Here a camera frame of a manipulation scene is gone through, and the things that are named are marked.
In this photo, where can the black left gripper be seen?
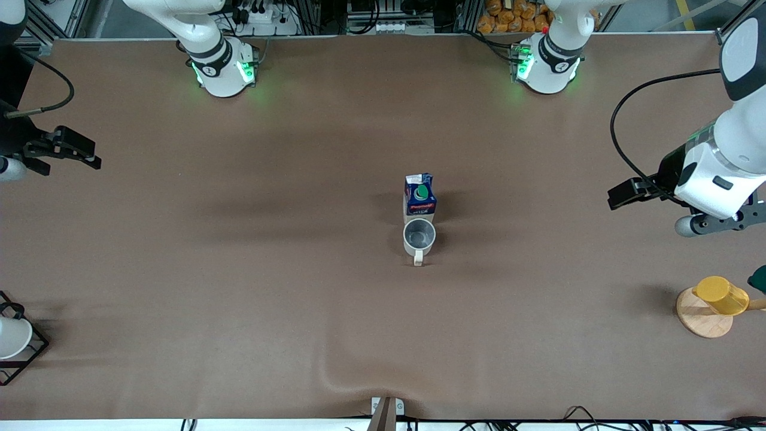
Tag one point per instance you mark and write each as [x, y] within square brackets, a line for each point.
[666, 172]

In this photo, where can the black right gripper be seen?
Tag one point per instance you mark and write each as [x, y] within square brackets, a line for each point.
[18, 139]

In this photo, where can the blue milk carton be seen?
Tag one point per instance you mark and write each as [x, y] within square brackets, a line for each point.
[421, 197]

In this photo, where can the white ribbed mug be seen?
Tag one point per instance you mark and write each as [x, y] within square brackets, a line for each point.
[419, 236]

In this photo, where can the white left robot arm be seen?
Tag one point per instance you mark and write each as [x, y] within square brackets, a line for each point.
[718, 179]

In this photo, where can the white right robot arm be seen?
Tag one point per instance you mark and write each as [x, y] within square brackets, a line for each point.
[218, 66]

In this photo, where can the yellow cup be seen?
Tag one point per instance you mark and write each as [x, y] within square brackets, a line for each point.
[721, 295]

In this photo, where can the dark green cup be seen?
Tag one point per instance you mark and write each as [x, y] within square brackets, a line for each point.
[759, 279]

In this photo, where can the plain white cup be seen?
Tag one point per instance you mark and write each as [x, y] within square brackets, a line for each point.
[12, 338]

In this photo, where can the wooden mug stand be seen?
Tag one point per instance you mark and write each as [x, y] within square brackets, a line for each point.
[697, 320]

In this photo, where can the orange snack bags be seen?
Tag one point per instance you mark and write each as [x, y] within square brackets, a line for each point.
[511, 18]

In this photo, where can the white power strip with plugs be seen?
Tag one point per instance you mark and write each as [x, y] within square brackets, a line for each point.
[266, 17]

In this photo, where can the brown table cloth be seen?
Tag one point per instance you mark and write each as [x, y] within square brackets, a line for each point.
[269, 299]

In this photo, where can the long white power strip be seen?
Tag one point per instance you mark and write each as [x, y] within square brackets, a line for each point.
[395, 27]

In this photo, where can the metal table clamp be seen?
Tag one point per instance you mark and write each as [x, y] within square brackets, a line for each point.
[386, 413]

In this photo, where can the aluminium frame post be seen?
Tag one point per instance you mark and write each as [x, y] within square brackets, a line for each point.
[725, 37]
[81, 18]

